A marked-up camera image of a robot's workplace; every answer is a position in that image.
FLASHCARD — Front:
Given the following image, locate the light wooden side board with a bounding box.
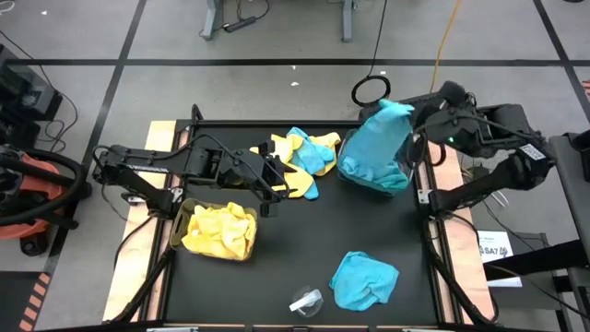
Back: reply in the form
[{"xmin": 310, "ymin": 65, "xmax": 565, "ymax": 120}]
[
  {"xmin": 101, "ymin": 120, "xmax": 180, "ymax": 323},
  {"xmin": 422, "ymin": 120, "xmax": 498, "ymax": 324}
]

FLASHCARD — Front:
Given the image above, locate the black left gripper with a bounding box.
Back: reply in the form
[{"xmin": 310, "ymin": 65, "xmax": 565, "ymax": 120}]
[{"xmin": 225, "ymin": 140, "xmax": 291, "ymax": 218}]

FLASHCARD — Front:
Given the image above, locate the white paper sign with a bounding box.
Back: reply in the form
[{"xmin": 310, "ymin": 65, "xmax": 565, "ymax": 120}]
[{"xmin": 477, "ymin": 229, "xmax": 525, "ymax": 289}]

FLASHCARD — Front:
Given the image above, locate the black coiled cable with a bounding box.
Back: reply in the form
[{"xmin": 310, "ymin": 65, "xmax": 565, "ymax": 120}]
[{"xmin": 350, "ymin": 0, "xmax": 393, "ymax": 109}]

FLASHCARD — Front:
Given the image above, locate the black power strip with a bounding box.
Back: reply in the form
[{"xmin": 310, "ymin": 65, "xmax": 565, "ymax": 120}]
[{"xmin": 222, "ymin": 16, "xmax": 258, "ymax": 34}]

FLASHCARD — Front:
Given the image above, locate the blue microfiber towel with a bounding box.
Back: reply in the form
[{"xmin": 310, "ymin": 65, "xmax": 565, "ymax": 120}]
[
  {"xmin": 339, "ymin": 98, "xmax": 416, "ymax": 176},
  {"xmin": 328, "ymin": 250, "xmax": 400, "ymax": 313},
  {"xmin": 285, "ymin": 126, "xmax": 337, "ymax": 202}
]

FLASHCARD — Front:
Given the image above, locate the gray desk leg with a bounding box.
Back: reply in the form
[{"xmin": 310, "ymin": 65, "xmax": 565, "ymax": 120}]
[
  {"xmin": 340, "ymin": 0, "xmax": 358, "ymax": 42},
  {"xmin": 199, "ymin": 0, "xmax": 226, "ymax": 41}
]

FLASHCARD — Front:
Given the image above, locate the black electronics case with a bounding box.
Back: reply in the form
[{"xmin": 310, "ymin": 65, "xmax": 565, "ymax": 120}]
[{"xmin": 0, "ymin": 43, "xmax": 64, "ymax": 148}]

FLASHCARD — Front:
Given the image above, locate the black mat orange striped edge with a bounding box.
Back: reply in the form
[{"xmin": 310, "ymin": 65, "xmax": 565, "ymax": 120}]
[{"xmin": 0, "ymin": 270, "xmax": 53, "ymax": 332}]

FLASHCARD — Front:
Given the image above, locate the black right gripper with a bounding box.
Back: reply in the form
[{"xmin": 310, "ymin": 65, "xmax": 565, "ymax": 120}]
[{"xmin": 411, "ymin": 82, "xmax": 480, "ymax": 149}]

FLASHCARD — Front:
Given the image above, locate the orange and black vacuum cleaner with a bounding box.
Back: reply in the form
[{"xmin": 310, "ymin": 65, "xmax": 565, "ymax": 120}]
[{"xmin": 0, "ymin": 145, "xmax": 92, "ymax": 257}]

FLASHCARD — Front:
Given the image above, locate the clear plastic spray bottle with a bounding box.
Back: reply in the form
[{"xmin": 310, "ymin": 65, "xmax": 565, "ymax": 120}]
[{"xmin": 289, "ymin": 284, "xmax": 325, "ymax": 319}]

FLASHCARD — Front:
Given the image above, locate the yellow extension cable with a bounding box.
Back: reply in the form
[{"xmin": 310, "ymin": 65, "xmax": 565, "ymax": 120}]
[{"xmin": 429, "ymin": 0, "xmax": 464, "ymax": 93}]

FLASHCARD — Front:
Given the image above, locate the dark gray desk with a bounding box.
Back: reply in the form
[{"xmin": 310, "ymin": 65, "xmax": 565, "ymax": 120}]
[{"xmin": 483, "ymin": 130, "xmax": 590, "ymax": 332}]

